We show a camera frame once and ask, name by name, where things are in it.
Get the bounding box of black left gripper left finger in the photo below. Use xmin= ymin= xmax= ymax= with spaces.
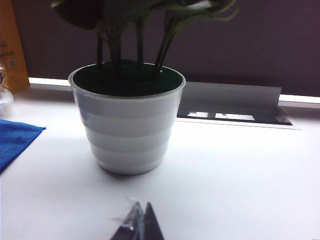
xmin=109 ymin=196 xmax=146 ymax=240

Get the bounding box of white ribbed plant pot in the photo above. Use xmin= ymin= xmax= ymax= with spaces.
xmin=67 ymin=59 xmax=187 ymax=176

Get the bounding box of grey cable tray flap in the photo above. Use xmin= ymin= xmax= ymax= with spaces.
xmin=175 ymin=81 xmax=303 ymax=131

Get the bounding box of yellow paper bag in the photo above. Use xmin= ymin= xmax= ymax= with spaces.
xmin=0 ymin=0 xmax=31 ymax=95

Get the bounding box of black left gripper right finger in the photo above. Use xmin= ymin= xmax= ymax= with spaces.
xmin=143 ymin=201 xmax=166 ymax=240

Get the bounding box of blue microfibre cloth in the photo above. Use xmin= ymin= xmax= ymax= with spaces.
xmin=0 ymin=118 xmax=47 ymax=175

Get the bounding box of green artificial plant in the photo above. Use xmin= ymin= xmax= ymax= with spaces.
xmin=49 ymin=0 xmax=241 ymax=81

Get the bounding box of clear glass item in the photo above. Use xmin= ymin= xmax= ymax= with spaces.
xmin=0 ymin=63 xmax=14 ymax=107

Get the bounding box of grey desk partition panel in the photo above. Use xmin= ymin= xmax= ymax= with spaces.
xmin=11 ymin=0 xmax=320 ymax=98

